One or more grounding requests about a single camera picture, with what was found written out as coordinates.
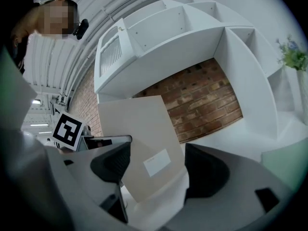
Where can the white desk hutch unit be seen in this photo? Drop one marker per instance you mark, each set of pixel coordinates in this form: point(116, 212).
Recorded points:
point(180, 44)

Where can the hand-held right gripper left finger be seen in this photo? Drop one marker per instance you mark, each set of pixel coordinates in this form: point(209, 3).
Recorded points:
point(84, 172)

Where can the beige cardboard box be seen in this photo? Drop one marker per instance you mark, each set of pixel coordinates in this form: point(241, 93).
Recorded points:
point(139, 133)

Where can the person's black shirt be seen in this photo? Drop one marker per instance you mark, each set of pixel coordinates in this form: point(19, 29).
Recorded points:
point(19, 52)

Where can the person's head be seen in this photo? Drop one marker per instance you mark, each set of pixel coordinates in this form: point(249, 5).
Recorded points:
point(36, 20)

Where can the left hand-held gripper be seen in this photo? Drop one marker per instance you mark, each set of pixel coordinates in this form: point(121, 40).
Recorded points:
point(67, 131)

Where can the white vase with flowers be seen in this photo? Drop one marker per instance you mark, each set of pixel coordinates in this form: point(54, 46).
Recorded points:
point(294, 56)

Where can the black head-worn camera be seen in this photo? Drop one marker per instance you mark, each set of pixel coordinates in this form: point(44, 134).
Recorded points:
point(80, 29)

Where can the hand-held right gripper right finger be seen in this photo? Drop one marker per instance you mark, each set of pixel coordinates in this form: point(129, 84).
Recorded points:
point(228, 201)

